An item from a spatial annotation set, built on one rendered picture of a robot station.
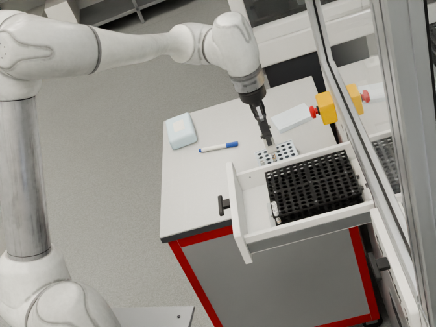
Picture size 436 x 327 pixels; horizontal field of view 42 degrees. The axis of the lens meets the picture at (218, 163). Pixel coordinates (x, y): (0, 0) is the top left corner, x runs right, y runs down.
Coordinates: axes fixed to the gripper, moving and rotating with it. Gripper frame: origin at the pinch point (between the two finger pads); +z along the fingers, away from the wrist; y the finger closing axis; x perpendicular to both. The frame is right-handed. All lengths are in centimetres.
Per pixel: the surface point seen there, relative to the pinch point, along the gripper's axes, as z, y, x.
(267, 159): 8.3, -2.5, -2.1
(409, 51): -66, 82, 16
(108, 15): 72, -347, -87
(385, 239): -6, 54, 15
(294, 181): -2.9, 24.1, 2.3
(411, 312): -5, 73, 13
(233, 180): -5.7, 18.7, -12.7
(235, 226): -5.7, 35.7, -15.0
